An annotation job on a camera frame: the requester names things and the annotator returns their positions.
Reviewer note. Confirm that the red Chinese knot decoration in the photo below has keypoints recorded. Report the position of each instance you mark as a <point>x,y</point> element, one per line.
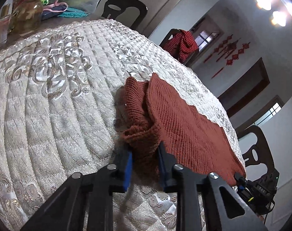
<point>227,51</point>

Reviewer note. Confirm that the dark wooden chair with garment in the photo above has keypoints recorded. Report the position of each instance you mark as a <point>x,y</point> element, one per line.
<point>177,45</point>

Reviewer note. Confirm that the teal woven basket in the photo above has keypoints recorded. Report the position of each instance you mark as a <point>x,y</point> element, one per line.
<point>73,13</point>

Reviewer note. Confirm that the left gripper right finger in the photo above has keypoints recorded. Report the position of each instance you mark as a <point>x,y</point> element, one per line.
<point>223,208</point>

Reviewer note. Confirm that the rust red knit sweater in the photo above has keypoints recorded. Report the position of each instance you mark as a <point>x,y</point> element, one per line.
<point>157,114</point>

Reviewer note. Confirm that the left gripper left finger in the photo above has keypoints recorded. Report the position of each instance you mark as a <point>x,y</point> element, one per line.
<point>84,202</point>

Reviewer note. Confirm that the red black checked garment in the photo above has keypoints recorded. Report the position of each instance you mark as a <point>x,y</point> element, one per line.
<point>182,45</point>

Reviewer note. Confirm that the cream quilted bedspread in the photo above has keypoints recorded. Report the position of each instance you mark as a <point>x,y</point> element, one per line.
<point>60,106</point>

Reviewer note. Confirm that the glass jar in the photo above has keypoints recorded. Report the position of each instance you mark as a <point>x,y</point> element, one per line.
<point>26,17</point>

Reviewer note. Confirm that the dark wooden chair right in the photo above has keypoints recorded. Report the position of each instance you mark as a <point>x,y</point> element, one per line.
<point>258,153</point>

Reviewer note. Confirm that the pink blue pouch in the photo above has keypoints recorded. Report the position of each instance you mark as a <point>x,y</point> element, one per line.
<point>53,9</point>

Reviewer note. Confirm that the dark wooden chair left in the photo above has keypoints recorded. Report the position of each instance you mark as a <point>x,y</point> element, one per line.
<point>114,8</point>

